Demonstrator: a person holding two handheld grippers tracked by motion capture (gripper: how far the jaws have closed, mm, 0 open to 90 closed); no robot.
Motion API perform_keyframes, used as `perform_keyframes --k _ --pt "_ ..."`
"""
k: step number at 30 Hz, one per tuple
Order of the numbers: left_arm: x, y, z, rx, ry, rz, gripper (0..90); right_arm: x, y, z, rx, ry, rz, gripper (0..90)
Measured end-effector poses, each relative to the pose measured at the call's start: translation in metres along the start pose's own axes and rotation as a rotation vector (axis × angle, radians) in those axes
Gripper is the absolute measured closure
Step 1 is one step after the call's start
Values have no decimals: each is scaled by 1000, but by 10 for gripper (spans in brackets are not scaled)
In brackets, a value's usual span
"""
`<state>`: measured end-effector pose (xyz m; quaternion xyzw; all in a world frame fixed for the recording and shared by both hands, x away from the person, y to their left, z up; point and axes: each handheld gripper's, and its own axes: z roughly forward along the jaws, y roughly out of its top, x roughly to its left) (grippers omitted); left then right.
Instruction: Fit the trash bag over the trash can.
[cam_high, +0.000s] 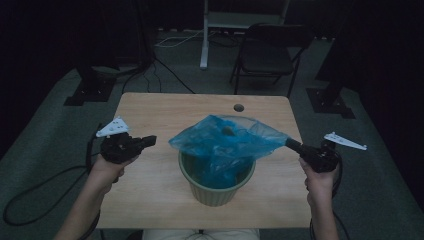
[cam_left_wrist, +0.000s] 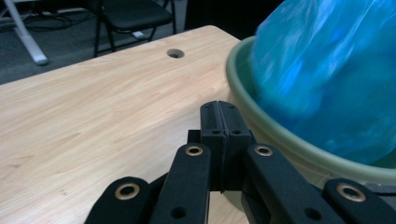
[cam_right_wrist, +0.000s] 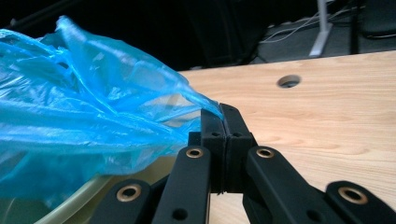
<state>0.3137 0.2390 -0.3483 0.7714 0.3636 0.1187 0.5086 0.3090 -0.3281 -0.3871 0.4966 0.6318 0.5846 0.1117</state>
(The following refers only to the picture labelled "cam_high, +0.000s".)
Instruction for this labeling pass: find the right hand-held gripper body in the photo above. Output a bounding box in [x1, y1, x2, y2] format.
[299, 131, 368, 174]

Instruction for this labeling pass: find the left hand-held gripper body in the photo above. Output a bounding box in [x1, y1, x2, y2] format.
[95, 115, 145, 165]

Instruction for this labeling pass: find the blue plastic bag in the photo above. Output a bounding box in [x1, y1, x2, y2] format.
[168, 114, 291, 190]

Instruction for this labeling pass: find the green plastic bin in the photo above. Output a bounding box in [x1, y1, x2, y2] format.
[178, 149, 257, 208]

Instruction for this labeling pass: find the person's left hand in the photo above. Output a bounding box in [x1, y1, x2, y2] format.
[89, 153, 140, 186]

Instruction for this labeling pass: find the person's right hand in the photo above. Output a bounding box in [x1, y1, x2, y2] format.
[297, 157, 340, 205]

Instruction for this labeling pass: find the black folding chair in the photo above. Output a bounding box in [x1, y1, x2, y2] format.
[229, 22, 315, 99]

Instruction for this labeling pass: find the person's light clothing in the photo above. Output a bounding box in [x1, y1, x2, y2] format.
[142, 228, 261, 240]

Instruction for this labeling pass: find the white metal stand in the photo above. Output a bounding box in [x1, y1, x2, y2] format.
[199, 0, 291, 70]

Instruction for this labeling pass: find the black stand with base plate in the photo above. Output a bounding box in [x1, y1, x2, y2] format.
[63, 64, 118, 107]
[305, 64, 356, 120]

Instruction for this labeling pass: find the black floor cable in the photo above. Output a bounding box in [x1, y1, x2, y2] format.
[121, 56, 196, 95]

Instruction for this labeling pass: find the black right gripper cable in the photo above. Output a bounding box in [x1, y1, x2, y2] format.
[308, 151, 352, 240]

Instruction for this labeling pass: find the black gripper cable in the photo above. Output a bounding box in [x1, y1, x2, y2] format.
[2, 123, 104, 240]
[308, 151, 352, 240]

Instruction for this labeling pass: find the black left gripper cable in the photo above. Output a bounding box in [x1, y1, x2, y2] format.
[2, 123, 104, 240]

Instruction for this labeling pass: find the white floor cable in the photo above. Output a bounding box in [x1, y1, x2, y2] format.
[154, 29, 218, 49]

